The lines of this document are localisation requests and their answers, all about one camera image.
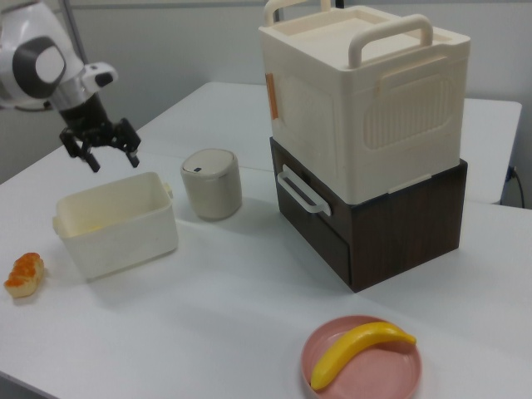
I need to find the bread with orange topping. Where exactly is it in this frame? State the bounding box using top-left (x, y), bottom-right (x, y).
top-left (3, 252), bottom-right (46, 299)

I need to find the small beige trash can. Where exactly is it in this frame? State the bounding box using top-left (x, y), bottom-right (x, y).
top-left (180, 148), bottom-right (244, 221)

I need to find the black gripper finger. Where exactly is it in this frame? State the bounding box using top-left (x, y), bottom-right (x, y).
top-left (60, 129), bottom-right (101, 172)
top-left (111, 118), bottom-right (140, 169)

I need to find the white open plastic box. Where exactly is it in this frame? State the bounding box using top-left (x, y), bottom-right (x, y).
top-left (52, 171), bottom-right (180, 283)

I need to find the yellow banana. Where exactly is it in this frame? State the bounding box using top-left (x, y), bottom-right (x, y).
top-left (310, 320), bottom-right (417, 391)

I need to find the thin black wall cable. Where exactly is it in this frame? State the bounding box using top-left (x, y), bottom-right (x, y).
top-left (510, 165), bottom-right (525, 209)

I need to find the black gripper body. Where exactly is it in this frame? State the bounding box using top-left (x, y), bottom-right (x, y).
top-left (57, 94), bottom-right (126, 146)

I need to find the dark brown drawer cabinet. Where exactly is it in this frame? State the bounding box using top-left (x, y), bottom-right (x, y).
top-left (268, 136), bottom-right (469, 294)

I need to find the cream plastic storage box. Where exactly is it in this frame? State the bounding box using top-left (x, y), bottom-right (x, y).
top-left (257, 0), bottom-right (472, 204)

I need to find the pink plate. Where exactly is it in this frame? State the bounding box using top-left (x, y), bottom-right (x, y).
top-left (301, 314), bottom-right (424, 399)

